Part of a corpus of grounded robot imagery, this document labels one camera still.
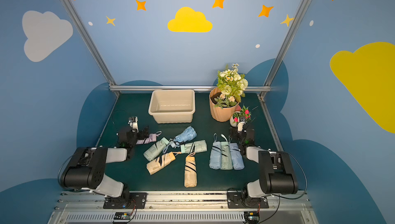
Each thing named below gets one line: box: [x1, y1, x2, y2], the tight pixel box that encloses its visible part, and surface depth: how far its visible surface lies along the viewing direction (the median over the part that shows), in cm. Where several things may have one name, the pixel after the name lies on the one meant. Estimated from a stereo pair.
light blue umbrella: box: [173, 125, 197, 148], surface depth 95 cm
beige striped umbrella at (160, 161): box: [146, 151, 176, 175], surface depth 86 cm
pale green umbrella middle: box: [220, 134, 233, 171], surface depth 88 cm
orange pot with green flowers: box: [209, 63, 248, 123], surface depth 90 cm
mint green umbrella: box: [142, 137, 170, 162], surface depth 91 cm
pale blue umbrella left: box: [208, 133, 222, 170], surface depth 88 cm
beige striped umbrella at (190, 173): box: [184, 156, 197, 188], surface depth 82 cm
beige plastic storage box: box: [148, 89, 196, 124], surface depth 109 cm
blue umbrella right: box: [229, 142, 245, 171], surface depth 88 cm
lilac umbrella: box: [135, 130, 163, 145], surface depth 95 cm
